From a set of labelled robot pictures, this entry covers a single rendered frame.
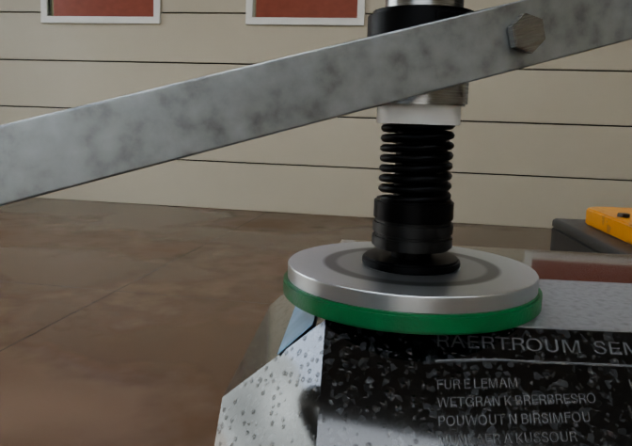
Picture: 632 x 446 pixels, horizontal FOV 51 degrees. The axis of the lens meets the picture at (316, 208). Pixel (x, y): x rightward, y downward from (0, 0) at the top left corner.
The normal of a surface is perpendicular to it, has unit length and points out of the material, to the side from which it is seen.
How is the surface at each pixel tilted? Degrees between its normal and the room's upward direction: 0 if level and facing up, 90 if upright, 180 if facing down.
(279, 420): 59
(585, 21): 90
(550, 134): 90
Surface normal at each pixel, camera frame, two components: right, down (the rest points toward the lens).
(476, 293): 0.04, -0.99
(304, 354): -0.70, -0.47
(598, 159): -0.18, 0.13
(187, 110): 0.25, 0.14
